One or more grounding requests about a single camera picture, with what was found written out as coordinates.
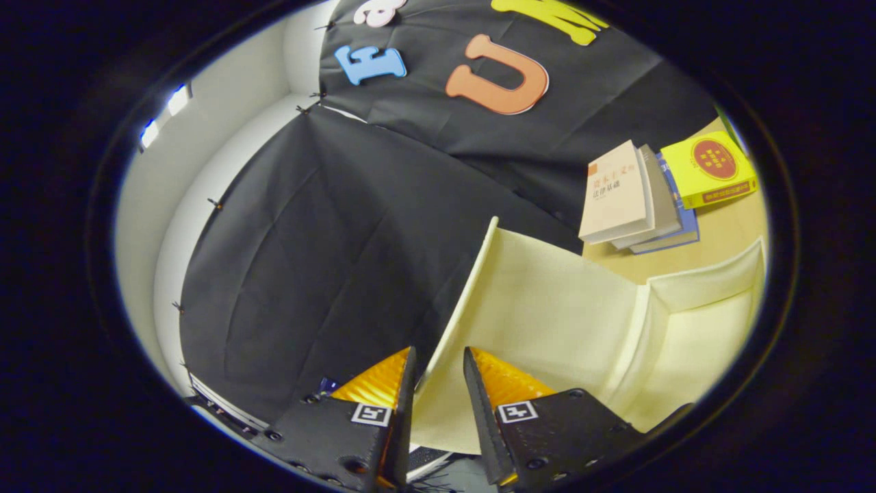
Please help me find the black backdrop cloth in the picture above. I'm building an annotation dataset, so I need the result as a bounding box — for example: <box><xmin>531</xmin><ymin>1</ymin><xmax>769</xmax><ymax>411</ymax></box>
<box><xmin>179</xmin><ymin>0</ymin><xmax>719</xmax><ymax>425</ymax></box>

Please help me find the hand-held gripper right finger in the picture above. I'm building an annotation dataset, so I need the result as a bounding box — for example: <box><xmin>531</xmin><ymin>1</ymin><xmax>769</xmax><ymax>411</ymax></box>
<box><xmin>463</xmin><ymin>346</ymin><xmax>647</xmax><ymax>493</ymax></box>

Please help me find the beige paperback book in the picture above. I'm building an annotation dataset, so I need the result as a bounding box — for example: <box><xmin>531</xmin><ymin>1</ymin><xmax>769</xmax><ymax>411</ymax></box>
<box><xmin>578</xmin><ymin>140</ymin><xmax>656</xmax><ymax>245</ymax></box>

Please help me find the grey book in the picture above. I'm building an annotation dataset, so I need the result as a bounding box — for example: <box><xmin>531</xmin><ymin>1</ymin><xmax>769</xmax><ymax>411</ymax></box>
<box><xmin>611</xmin><ymin>144</ymin><xmax>684</xmax><ymax>250</ymax></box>

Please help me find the yellow book with red circle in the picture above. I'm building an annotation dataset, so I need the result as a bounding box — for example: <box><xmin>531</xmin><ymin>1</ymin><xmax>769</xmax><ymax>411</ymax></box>
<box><xmin>660</xmin><ymin>130</ymin><xmax>759</xmax><ymax>210</ymax></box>

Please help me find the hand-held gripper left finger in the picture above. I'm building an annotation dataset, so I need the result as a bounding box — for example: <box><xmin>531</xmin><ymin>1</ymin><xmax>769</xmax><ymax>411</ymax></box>
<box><xmin>250</xmin><ymin>346</ymin><xmax>420</xmax><ymax>493</ymax></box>

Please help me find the cream fabric storage box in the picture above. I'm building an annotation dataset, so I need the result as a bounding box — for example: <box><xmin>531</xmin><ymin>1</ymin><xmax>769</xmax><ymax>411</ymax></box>
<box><xmin>409</xmin><ymin>216</ymin><xmax>769</xmax><ymax>456</ymax></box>

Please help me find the small ceiling light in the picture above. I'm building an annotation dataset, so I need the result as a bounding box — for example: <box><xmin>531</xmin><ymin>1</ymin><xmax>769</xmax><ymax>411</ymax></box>
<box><xmin>166</xmin><ymin>84</ymin><xmax>193</xmax><ymax>118</ymax></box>

